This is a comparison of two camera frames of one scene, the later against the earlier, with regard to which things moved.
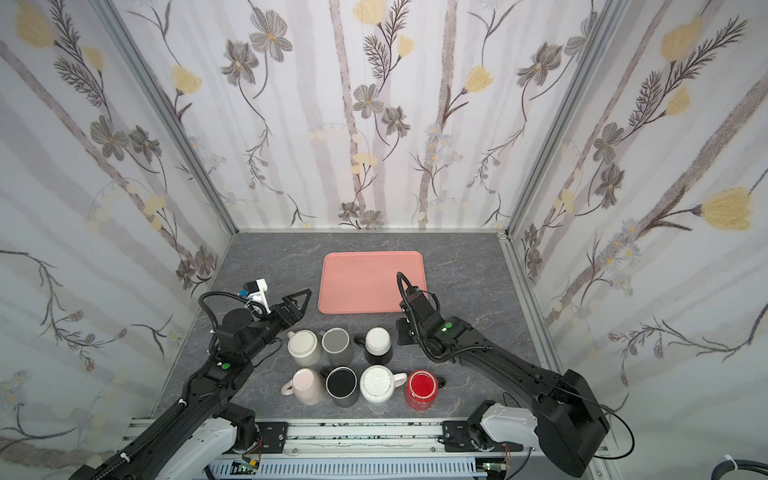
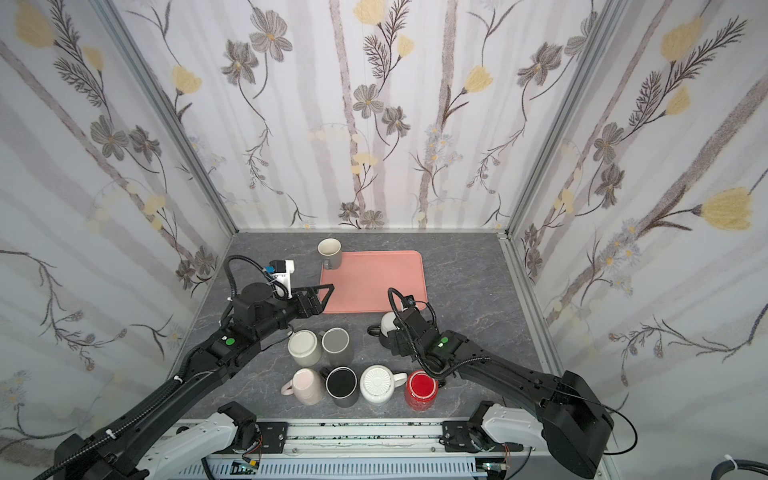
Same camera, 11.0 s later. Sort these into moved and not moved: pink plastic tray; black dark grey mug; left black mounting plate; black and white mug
Moved: black and white mug
Not moved: black dark grey mug; left black mounting plate; pink plastic tray
